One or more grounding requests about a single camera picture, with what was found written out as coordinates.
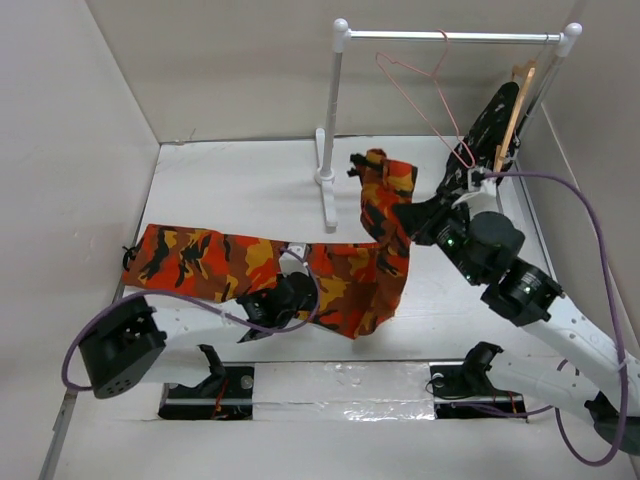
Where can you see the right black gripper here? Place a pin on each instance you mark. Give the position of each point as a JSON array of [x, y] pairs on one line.
[[420, 217]]

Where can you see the orange camouflage trousers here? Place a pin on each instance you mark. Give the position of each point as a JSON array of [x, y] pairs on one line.
[[347, 288]]

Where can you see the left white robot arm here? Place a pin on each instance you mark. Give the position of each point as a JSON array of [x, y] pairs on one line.
[[131, 342]]

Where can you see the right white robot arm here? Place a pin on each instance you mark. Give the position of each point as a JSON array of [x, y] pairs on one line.
[[484, 248]]

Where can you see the wooden clothes hanger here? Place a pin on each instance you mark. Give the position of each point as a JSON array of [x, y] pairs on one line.
[[527, 73]]

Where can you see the black white patterned garment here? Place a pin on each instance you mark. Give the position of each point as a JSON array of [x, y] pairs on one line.
[[481, 143]]

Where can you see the white metal clothes rack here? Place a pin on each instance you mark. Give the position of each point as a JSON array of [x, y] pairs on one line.
[[563, 42]]

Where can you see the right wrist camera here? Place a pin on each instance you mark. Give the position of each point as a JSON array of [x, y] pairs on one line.
[[481, 188]]

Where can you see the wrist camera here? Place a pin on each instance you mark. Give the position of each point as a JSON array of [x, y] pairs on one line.
[[293, 259], [481, 188]]

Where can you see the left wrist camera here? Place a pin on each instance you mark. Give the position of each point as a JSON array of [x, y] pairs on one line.
[[293, 259]]

